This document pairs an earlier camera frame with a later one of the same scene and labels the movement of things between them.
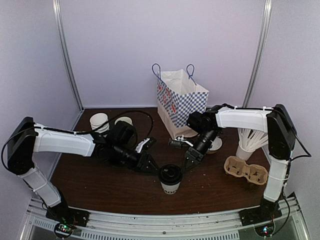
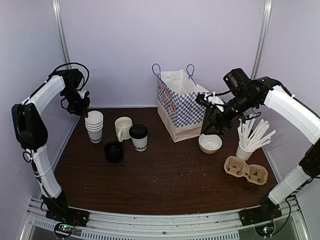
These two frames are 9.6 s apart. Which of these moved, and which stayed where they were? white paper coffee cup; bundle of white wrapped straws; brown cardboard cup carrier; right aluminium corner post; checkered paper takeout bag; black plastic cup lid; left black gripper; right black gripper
Moved: white paper coffee cup; right black gripper; black plastic cup lid; left black gripper
Stayed: checkered paper takeout bag; brown cardboard cup carrier; bundle of white wrapped straws; right aluminium corner post
